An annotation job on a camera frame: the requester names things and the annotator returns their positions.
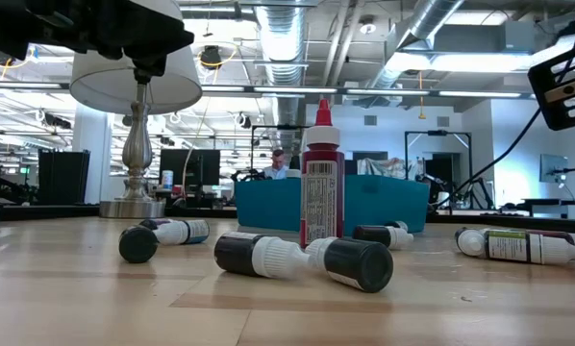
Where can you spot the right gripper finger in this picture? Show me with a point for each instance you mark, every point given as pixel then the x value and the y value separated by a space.
pixel 564 93

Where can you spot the small green-label dropper bottle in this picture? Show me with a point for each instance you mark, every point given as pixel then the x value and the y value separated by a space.
pixel 508 246

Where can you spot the white smoke detector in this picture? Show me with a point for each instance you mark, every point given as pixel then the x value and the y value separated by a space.
pixel 367 25

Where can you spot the draped plastic sheet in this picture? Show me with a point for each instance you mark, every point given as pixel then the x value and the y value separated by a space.
pixel 383 168

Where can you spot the person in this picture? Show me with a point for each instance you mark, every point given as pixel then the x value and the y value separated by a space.
pixel 278 158

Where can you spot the grey wall monitor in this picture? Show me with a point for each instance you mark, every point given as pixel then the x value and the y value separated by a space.
pixel 552 168

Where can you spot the black aluminium table frame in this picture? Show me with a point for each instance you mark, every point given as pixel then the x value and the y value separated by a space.
pixel 52 211

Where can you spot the black computer monitor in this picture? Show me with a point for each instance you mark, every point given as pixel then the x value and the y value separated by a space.
pixel 182 165

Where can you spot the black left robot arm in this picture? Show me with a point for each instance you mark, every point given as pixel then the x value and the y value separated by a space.
pixel 18 24

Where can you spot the silver ceiling duct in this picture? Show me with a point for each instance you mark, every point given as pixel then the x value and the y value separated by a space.
pixel 282 48
pixel 432 14

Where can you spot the long ceiling light strip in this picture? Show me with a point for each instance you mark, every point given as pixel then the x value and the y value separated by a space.
pixel 292 90

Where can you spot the tall red-capped coloring bottle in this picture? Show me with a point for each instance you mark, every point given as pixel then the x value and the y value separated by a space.
pixel 322 134

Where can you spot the dark desk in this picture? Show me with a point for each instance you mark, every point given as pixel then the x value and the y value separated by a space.
pixel 547 206

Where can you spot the white can blue label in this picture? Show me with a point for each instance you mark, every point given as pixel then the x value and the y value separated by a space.
pixel 167 179

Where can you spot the white-shade silver table lamp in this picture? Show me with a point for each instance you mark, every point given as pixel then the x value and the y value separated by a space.
pixel 136 154

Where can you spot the black ceiling camera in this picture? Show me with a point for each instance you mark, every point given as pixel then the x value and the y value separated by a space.
pixel 0 58
pixel 210 55

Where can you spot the teal plastic bin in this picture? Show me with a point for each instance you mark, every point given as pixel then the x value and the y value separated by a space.
pixel 268 204

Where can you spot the black cabinet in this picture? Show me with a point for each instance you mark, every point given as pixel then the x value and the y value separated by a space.
pixel 64 178

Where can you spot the tall black-capped coloring bottle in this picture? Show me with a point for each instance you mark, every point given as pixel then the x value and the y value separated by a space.
pixel 294 164

